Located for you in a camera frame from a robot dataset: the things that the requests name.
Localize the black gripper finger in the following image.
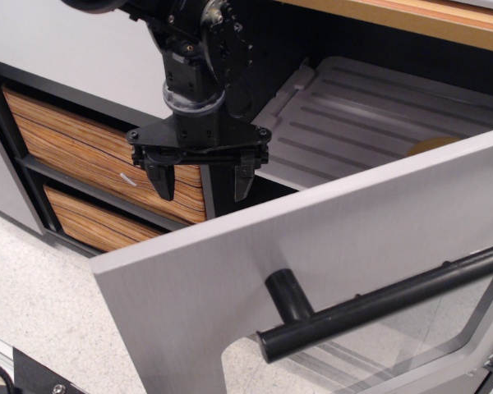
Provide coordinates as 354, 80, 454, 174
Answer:
145, 158, 175, 201
234, 152, 256, 201

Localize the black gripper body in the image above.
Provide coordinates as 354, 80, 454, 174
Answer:
126, 107, 271, 169

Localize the grey oven door with window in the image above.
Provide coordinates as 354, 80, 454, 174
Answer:
91, 131, 493, 393

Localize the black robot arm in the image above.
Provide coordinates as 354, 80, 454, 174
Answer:
66, 1, 271, 201

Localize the grey oven rack shelf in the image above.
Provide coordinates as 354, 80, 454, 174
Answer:
254, 57, 493, 190

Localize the lower wood-pattern fabric bin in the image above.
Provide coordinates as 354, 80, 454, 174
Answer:
44, 184, 164, 252

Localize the wood-pattern fabric bin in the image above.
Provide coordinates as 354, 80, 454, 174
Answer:
44, 184, 164, 252
2, 83, 207, 224

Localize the upper wood-pattern fabric bin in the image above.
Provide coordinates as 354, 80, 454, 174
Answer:
2, 83, 207, 224

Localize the grey cabinet side panel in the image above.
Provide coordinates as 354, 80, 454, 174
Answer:
0, 141, 45, 236

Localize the yellow round plate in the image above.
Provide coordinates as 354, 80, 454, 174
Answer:
406, 137, 460, 157

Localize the wooden countertop edge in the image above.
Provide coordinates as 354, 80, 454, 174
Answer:
344, 0, 493, 54

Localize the dark grey shelf frame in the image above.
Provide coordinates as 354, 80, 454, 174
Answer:
0, 57, 300, 259

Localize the black oven door handle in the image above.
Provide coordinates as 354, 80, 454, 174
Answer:
256, 246, 493, 364

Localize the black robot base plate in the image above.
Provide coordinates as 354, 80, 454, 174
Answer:
13, 348, 85, 394

